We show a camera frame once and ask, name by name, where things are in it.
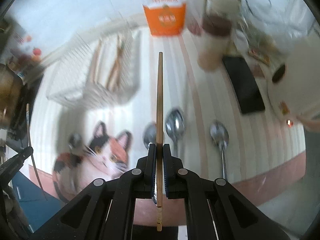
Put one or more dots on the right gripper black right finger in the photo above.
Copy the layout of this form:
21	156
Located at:
215	209

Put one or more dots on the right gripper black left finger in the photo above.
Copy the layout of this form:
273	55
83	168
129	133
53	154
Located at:
104	209

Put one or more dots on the diagonal wooden chopstick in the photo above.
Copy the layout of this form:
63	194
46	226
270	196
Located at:
159	142

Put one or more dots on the blue cabinet doors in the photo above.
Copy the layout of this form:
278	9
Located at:
37	208

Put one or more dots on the leftmost steel spoon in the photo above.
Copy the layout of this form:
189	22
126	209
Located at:
75	143

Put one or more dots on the steel spoon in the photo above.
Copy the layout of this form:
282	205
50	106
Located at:
75	143
220	138
175	127
149	135

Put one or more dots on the stainless steel stock pot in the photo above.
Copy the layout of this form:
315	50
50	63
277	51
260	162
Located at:
11	92

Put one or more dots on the rightmost steel spoon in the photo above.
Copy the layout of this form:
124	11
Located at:
220	138

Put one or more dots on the black smartphone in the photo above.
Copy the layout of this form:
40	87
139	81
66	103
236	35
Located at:
245	87

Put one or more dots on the cat print striped mat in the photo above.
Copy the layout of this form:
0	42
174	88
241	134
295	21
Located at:
264	156

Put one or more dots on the clear plastic basket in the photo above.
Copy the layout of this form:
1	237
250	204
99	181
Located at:
97	72

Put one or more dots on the leftmost wooden chopstick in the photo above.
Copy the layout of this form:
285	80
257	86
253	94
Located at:
94	62

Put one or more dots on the pink cream rice cooker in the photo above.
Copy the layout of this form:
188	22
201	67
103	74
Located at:
293	91

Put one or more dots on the clear plastic bags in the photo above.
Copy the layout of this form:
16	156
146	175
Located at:
272	27

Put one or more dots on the orange white carton box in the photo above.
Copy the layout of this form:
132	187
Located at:
165	17

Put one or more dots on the beige brown tumbler cup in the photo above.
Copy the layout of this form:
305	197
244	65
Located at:
219	19

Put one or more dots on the fruit wall stickers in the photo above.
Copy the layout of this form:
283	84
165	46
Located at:
23	48

